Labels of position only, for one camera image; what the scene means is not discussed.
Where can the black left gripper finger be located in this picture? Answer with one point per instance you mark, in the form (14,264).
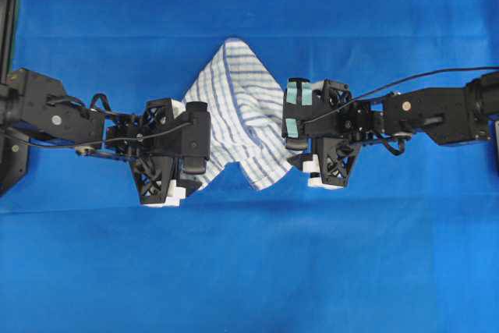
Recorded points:
(159,182)
(160,114)

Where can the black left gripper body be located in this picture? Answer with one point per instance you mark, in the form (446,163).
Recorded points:
(128,138)

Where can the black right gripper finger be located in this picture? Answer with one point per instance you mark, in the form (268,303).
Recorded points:
(329,95)
(329,164)

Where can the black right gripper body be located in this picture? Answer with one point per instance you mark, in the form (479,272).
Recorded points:
(356,122)

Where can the blue striped white towel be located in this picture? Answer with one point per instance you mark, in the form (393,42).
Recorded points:
(245,103)

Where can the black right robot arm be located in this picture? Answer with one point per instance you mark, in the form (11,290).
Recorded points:
(449,116)

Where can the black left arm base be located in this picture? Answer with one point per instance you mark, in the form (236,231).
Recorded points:
(14,159)

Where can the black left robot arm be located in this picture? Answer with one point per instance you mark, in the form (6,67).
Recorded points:
(166,147)

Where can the blue table cloth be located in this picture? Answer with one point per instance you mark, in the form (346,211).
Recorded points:
(411,245)

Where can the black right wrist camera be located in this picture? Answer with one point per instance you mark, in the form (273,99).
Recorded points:
(301,102)

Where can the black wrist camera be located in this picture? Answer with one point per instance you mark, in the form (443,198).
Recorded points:
(301,102)
(192,142)

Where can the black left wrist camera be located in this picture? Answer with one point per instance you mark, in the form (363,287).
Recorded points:
(192,142)

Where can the black frame post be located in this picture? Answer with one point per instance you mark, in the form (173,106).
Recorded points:
(9,15)

